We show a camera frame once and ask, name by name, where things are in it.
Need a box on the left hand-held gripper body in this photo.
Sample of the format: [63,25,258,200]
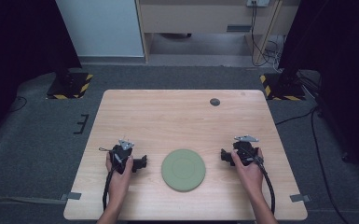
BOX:
[109,139,135,175]

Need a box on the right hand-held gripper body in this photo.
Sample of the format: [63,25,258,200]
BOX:
[232,133,260,167]

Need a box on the person's left hand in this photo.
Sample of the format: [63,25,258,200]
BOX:
[104,152,135,203]

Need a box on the person's right hand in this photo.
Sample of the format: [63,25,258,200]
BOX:
[230,147,265,199]

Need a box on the grey table corner tab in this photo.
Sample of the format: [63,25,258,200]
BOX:
[289,193,312,203]
[59,191,83,202]

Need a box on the black hazard-striped stand base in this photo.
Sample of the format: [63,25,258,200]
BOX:
[258,72,307,102]
[45,71,94,101]

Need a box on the white partition panel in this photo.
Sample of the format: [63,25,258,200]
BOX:
[55,0,145,58]

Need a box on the black curtain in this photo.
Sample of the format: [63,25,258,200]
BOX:
[0,0,83,147]
[277,0,359,180]

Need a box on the light wooden desk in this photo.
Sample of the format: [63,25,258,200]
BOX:
[135,0,301,65]

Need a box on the grey power strip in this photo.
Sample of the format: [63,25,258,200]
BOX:
[245,0,271,8]

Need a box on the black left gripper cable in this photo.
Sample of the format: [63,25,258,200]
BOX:
[98,147,117,213]

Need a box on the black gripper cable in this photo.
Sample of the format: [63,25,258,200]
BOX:
[98,147,117,213]
[242,147,277,216]

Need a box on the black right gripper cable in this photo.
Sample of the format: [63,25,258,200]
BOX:
[242,147,277,216]

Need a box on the long black floor cable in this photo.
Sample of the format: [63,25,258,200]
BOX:
[310,108,344,224]

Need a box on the white cable bundle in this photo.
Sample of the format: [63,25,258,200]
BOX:
[264,35,285,64]

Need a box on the thin black floor cable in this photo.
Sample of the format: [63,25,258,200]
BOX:
[7,95,29,114]

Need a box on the black hanging power cable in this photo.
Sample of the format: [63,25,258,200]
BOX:
[250,2,282,67]

